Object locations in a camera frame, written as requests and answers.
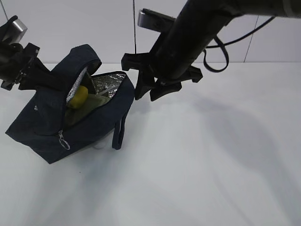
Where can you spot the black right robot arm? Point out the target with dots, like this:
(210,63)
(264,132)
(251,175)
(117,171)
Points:
(182,39)

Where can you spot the dark blue lunch bag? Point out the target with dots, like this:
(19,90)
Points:
(40,125)

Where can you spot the green lidded glass container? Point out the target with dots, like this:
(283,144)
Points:
(74,115)

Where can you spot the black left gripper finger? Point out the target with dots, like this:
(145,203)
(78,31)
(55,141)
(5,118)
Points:
(33,83)
(37,70)

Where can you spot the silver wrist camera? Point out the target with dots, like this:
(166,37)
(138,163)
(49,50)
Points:
(12,31)
(154,21)

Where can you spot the yellow lemon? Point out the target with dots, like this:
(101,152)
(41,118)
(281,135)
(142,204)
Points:
(79,98)

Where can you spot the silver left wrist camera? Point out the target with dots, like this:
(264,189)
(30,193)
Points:
(12,31)

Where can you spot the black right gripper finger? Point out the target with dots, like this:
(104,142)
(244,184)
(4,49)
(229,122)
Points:
(161,88)
(145,83)

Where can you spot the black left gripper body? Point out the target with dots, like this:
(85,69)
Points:
(15,61)

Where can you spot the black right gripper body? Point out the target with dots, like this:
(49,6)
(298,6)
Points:
(158,67)

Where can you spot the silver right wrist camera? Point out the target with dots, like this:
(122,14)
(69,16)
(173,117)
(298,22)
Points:
(154,21)

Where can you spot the green cucumber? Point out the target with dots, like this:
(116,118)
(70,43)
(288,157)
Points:
(90,84)

